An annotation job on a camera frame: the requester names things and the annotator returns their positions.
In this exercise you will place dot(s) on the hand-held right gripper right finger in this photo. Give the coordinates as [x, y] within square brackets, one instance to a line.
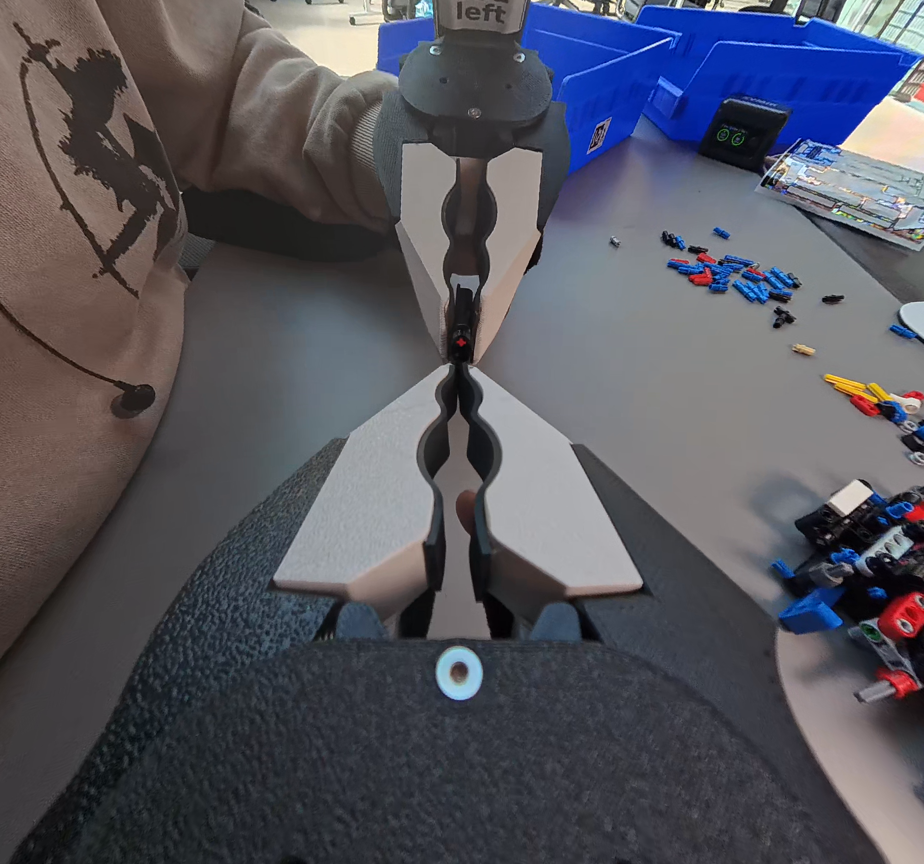
[556, 517]

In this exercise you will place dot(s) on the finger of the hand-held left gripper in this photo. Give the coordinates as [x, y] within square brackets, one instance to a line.
[422, 228]
[516, 228]

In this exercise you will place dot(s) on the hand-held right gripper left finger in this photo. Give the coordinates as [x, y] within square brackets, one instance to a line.
[361, 517]

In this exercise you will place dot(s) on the black striped toy panel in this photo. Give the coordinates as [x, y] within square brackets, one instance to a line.
[460, 326]

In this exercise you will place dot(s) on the brick-built toy race car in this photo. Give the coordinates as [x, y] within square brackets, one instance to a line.
[866, 575]

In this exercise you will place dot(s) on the person's left forearm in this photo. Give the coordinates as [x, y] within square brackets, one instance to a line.
[303, 127]

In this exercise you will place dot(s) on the person's right hand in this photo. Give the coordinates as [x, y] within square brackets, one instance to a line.
[465, 510]

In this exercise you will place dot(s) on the blue plastic bin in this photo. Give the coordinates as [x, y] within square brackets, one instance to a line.
[794, 77]
[599, 84]

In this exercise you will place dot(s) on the pile of small toy pins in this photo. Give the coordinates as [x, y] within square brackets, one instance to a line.
[729, 275]

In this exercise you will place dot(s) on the black charger box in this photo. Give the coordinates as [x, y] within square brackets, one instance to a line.
[743, 131]

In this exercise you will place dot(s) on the black angled toy connector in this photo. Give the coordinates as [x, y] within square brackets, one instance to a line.
[783, 316]

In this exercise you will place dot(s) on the printed instruction booklet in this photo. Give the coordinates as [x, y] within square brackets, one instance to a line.
[844, 189]

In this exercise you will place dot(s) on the pile of mixed toy pieces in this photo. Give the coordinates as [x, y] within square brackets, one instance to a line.
[877, 402]

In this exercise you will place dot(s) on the person's beige hoodie torso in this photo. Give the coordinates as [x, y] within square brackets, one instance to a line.
[86, 301]

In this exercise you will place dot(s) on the blue toy connector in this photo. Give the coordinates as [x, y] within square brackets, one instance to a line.
[902, 332]

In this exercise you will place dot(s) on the white round stand base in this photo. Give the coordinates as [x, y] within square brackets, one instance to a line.
[914, 319]

